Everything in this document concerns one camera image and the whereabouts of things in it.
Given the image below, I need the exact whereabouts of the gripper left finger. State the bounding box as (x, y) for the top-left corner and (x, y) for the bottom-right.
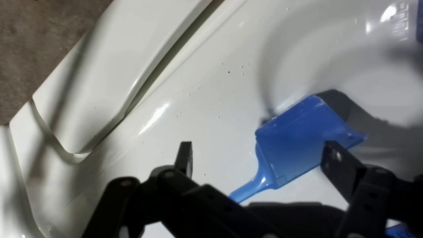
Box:
(82, 141), (281, 238)

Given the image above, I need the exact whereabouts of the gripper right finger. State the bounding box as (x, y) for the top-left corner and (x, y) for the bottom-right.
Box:
(320, 140), (423, 238)

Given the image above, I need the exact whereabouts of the white round sink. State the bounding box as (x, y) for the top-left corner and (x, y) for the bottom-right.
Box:
(259, 0), (423, 128)

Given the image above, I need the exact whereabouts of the blue plastic cup with handle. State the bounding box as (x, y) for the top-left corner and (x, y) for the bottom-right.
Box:
(228, 95), (368, 203)

